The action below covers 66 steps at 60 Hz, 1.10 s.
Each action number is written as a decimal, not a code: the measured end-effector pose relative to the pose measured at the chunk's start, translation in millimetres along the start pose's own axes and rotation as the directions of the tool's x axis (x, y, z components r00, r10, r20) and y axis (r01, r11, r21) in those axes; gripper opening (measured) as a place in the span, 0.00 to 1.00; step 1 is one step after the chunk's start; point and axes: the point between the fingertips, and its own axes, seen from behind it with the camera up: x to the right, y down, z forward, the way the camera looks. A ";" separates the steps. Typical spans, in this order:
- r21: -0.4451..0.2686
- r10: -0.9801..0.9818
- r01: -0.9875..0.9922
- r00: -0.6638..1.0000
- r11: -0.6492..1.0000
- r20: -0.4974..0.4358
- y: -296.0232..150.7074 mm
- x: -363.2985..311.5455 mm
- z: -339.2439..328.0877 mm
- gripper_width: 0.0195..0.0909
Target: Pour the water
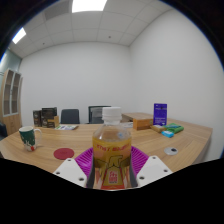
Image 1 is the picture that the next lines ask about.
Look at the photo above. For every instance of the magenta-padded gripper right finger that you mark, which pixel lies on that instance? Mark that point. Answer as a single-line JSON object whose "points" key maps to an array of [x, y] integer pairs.
{"points": [[146, 166]]}

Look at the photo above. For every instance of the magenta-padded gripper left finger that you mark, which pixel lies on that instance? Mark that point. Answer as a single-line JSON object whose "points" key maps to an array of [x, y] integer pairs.
{"points": [[79, 166]]}

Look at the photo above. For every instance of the yellow tea drink bottle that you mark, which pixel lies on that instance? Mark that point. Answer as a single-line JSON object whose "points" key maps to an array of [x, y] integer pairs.
{"points": [[111, 156]]}

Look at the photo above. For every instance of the flat round red coaster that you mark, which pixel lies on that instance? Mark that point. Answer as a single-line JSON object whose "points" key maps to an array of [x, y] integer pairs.
{"points": [[63, 153]]}

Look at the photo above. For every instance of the round silver desk grommet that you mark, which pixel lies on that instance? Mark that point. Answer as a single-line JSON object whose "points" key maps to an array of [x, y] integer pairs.
{"points": [[171, 151]]}

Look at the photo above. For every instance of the small light blue pack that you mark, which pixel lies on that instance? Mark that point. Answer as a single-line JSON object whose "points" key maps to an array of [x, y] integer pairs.
{"points": [[167, 134]]}

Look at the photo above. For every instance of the green and white brochure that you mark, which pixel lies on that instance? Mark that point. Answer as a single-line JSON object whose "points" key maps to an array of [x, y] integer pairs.
{"points": [[66, 127]]}

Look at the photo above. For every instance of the small wooden box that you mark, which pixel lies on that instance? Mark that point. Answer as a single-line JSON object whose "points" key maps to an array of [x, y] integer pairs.
{"points": [[142, 123]]}

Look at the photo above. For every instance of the green flat pack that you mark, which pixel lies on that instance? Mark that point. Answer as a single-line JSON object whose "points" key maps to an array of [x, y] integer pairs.
{"points": [[174, 127]]}

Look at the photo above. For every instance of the dark upholstered office chair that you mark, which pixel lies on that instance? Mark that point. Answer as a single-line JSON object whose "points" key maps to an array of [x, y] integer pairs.
{"points": [[70, 116]]}

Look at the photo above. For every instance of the dark box with tan side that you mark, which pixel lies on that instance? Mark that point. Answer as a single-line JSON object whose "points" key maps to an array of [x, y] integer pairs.
{"points": [[50, 123]]}

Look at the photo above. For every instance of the black mesh office chair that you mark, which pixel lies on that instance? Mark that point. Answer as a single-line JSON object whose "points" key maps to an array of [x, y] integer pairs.
{"points": [[95, 115]]}

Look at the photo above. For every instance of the purple upright box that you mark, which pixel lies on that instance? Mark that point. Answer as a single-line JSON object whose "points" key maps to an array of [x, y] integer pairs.
{"points": [[160, 114]]}

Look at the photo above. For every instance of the green mug with red print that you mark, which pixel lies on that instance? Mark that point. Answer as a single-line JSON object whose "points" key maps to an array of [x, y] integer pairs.
{"points": [[28, 138]]}

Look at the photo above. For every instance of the dark brown flat box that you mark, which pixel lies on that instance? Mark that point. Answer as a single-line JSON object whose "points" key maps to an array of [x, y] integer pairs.
{"points": [[49, 112]]}

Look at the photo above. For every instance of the tall dark brown box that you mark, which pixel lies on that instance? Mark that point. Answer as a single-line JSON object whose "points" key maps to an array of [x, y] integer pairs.
{"points": [[37, 118]]}

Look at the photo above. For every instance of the black sofa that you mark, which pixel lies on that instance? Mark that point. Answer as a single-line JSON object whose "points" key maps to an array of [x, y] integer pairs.
{"points": [[2, 129]]}

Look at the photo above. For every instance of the wooden shelf unit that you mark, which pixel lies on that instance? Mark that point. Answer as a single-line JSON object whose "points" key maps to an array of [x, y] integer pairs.
{"points": [[11, 100]]}

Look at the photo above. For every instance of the white ceiling light panel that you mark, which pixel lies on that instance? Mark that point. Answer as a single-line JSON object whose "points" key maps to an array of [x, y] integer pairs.
{"points": [[19, 35], [88, 5]]}

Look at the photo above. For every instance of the grey ceiling air vent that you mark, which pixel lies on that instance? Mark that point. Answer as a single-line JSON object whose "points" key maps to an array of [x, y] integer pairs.
{"points": [[56, 9]]}

